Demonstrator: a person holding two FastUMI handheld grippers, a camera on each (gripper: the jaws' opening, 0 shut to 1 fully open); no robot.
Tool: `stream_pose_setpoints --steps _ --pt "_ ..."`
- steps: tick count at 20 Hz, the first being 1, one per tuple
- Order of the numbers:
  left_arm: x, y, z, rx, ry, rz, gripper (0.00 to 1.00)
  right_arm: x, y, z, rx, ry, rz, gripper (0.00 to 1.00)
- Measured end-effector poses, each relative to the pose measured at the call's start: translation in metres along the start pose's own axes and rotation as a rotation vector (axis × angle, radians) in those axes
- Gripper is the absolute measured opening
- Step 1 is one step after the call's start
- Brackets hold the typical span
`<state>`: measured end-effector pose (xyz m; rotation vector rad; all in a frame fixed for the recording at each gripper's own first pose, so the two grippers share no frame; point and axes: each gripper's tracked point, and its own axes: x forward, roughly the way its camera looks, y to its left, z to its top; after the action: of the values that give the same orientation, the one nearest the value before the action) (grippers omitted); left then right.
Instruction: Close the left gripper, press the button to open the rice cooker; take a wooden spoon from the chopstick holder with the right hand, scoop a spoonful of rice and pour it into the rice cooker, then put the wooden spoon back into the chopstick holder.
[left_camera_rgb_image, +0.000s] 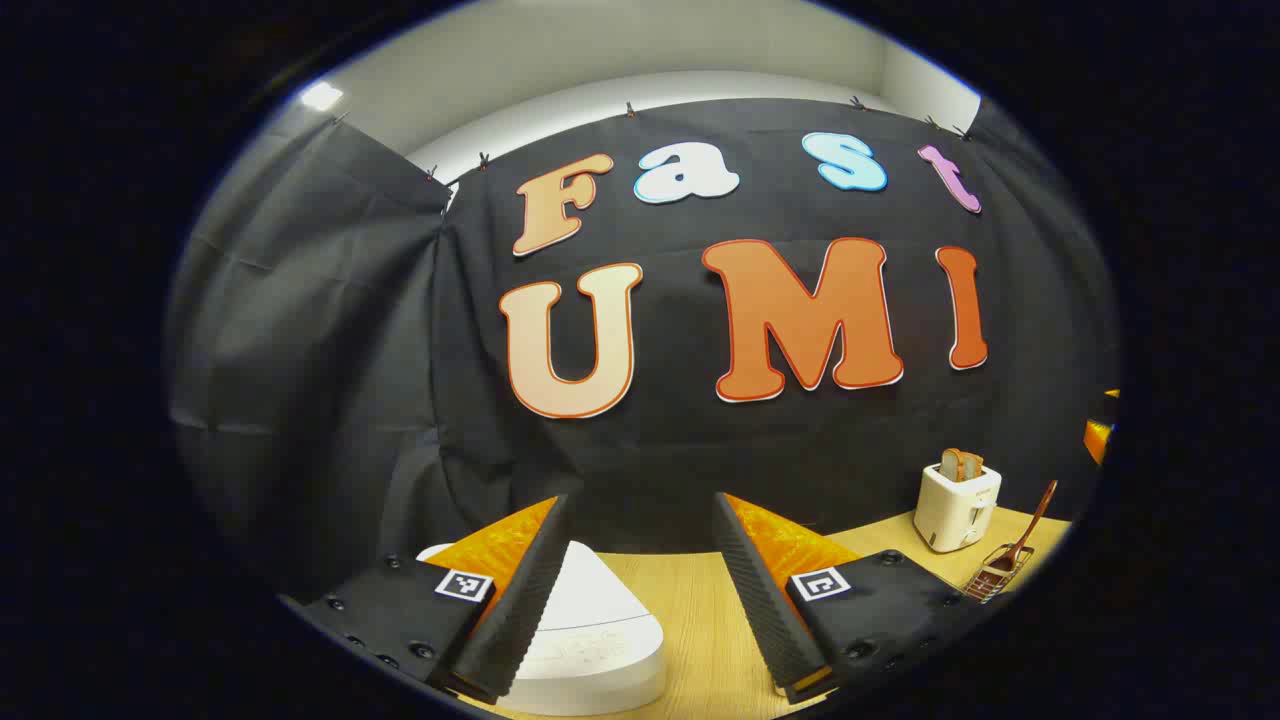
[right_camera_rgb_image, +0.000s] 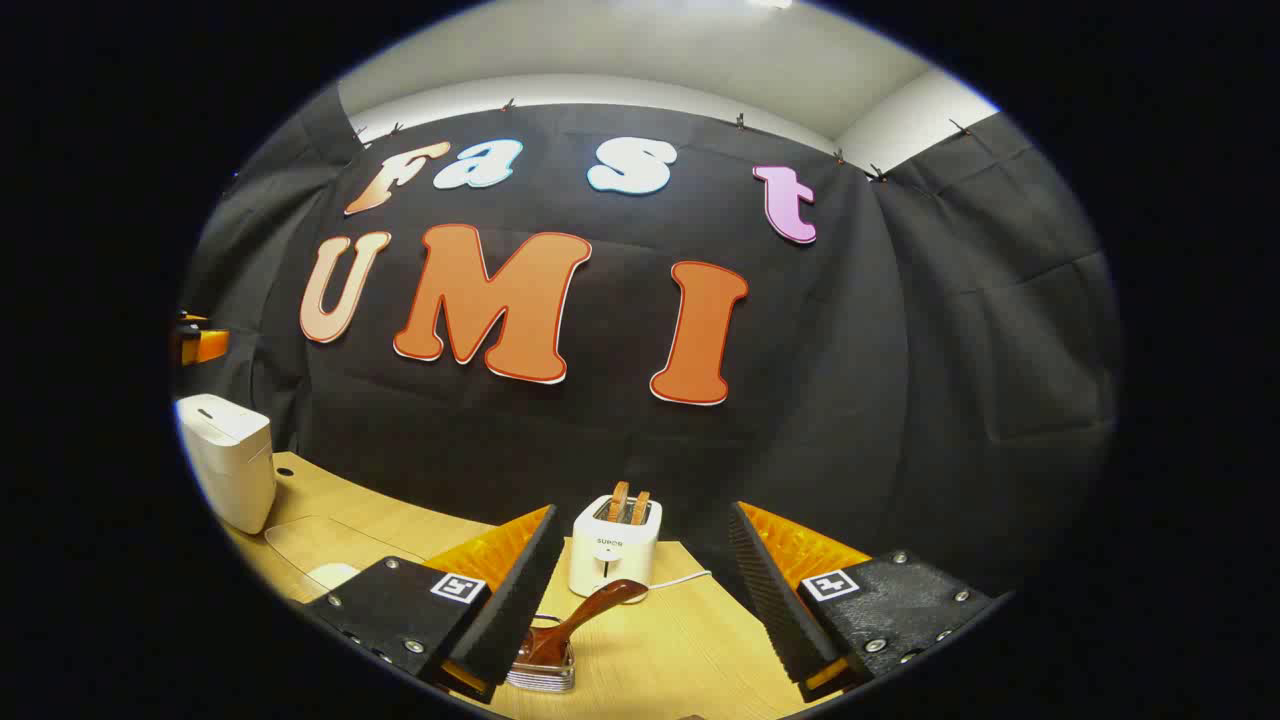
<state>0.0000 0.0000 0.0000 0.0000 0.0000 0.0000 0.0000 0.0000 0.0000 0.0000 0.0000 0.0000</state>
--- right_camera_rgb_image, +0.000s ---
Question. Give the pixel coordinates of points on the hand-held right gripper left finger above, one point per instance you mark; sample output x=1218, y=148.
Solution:
x=510, y=610

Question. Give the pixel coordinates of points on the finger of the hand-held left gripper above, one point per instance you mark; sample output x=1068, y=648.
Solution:
x=205, y=345

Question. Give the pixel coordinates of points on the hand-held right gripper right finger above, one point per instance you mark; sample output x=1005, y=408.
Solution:
x=775, y=600

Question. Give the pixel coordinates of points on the brown wooden spoon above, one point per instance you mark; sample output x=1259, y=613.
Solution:
x=590, y=605

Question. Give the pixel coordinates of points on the white rice cooker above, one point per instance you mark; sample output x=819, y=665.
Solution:
x=235, y=470

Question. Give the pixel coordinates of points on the white rice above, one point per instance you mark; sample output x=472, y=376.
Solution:
x=330, y=576

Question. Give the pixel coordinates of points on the white toaster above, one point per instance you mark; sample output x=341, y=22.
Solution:
x=610, y=560

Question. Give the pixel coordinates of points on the brown toast slice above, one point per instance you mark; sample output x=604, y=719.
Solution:
x=640, y=508
x=619, y=500

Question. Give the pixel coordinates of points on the clear plastic container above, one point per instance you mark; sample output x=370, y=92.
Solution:
x=330, y=540

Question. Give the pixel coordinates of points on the black backdrop cloth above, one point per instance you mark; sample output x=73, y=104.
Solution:
x=900, y=350

